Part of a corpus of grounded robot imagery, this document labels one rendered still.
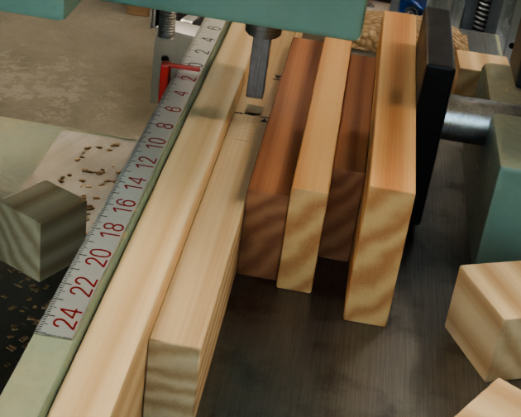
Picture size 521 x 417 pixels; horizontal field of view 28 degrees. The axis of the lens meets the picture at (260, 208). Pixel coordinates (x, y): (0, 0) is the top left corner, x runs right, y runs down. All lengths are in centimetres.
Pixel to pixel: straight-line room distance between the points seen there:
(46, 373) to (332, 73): 30
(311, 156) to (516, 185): 10
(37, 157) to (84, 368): 45
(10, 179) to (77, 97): 204
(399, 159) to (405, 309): 7
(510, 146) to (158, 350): 22
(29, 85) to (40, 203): 221
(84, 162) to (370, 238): 38
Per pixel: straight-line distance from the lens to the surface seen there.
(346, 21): 50
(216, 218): 46
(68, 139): 82
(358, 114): 55
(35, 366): 35
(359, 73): 61
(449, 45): 54
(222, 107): 54
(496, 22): 132
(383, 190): 44
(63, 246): 66
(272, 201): 47
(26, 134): 83
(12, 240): 66
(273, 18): 51
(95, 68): 299
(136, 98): 282
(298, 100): 57
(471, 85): 69
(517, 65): 60
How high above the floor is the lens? 118
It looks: 30 degrees down
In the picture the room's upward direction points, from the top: 8 degrees clockwise
